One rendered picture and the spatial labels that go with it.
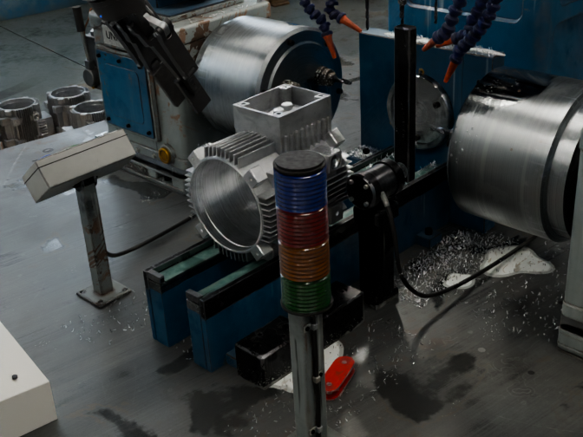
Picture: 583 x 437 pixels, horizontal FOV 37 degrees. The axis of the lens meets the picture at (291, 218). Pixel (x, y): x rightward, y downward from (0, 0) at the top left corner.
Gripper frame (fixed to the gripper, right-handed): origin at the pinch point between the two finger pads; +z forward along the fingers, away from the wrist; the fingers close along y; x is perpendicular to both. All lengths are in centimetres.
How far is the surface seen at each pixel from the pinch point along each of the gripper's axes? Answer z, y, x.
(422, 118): 42, -7, -34
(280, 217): -4.5, -35.3, 15.5
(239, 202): 23.9, -0.1, 3.3
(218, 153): 8.7, -5.4, 3.8
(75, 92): 140, 246, -69
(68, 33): 230, 447, -160
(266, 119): 9.3, -8.4, -4.7
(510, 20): 34, -17, -54
